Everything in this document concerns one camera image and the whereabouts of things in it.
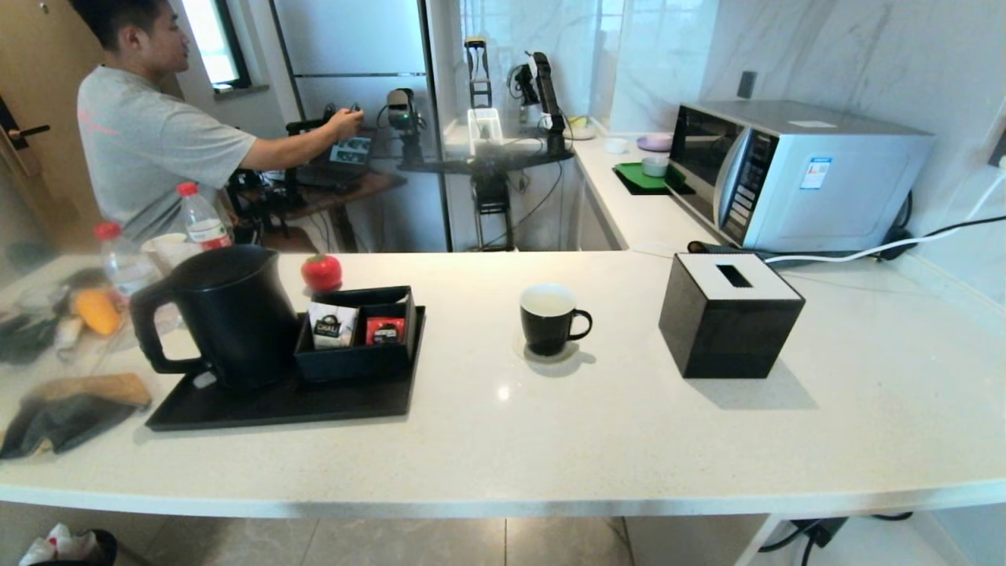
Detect black electric kettle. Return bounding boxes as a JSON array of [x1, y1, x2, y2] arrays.
[[129, 244, 302, 391]]

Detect white tea bag packet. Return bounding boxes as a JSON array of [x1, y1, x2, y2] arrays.
[[307, 303, 360, 351]]

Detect black mug white inside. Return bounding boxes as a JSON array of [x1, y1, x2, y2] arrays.
[[520, 284, 593, 357]]

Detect clear glass coaster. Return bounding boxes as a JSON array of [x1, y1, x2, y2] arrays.
[[512, 326, 581, 364]]

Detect red coffee sachet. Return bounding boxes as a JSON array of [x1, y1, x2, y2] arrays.
[[365, 317, 407, 347]]

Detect black compartment box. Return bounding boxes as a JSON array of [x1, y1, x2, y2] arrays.
[[293, 285, 418, 386]]

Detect green mat on black tray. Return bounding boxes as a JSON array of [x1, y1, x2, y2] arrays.
[[612, 160, 696, 196]]

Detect brown wooden table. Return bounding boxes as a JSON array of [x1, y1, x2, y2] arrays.
[[236, 167, 408, 252]]

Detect red tomato shaped object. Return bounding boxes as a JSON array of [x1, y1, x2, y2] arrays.
[[301, 253, 344, 292]]

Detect black laptop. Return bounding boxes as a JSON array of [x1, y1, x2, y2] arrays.
[[297, 132, 376, 189]]

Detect black serving tray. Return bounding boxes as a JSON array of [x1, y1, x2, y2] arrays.
[[145, 305, 428, 432]]

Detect black tissue box white lid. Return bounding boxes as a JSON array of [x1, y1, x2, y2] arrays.
[[659, 252, 807, 380]]

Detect grey refrigerator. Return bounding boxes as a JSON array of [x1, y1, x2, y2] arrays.
[[270, 0, 453, 252]]

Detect water bottle with red label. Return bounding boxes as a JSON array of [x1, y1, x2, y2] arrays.
[[176, 182, 234, 251]]

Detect white paper cup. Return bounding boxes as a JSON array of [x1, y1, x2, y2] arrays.
[[143, 233, 193, 270]]

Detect silver microwave oven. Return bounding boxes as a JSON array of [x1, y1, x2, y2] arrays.
[[666, 98, 938, 253]]

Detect clear water bottle red cap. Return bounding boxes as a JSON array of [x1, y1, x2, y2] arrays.
[[94, 222, 161, 300]]

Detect person in grey shirt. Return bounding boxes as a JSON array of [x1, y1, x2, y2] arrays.
[[69, 0, 366, 246]]

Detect black power adapter brick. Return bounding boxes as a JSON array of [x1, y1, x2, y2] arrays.
[[790, 517, 850, 549]]

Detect yellow soft object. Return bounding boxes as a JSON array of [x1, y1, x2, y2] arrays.
[[72, 288, 124, 337]]

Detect brown cork board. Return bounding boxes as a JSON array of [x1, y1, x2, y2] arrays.
[[35, 373, 152, 411]]

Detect black cloth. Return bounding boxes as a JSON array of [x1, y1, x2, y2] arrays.
[[0, 393, 138, 460]]

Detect dark cloth bundle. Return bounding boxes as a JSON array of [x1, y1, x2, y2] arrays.
[[0, 311, 60, 364]]

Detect black trash bin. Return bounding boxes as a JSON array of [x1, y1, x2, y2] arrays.
[[17, 523, 119, 566]]

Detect white wire basket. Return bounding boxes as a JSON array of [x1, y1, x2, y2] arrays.
[[467, 107, 505, 147]]

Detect black camera head on stand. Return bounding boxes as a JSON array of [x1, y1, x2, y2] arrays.
[[384, 86, 429, 166]]

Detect black upright frame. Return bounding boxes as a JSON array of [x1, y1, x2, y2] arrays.
[[464, 35, 494, 109]]

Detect black teleoperation handle rig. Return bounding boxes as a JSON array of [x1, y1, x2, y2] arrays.
[[226, 102, 362, 237]]

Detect white power cable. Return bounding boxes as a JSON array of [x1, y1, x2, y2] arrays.
[[764, 169, 1006, 265]]

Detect window with dark frame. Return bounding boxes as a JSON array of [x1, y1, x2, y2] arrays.
[[181, 0, 252, 91]]

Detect thick black adapter cable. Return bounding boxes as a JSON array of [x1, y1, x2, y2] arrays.
[[758, 513, 914, 566]]

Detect black power cable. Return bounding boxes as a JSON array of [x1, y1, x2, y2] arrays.
[[880, 215, 1006, 252]]

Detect black door handle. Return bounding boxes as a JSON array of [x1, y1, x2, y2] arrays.
[[0, 94, 52, 150]]

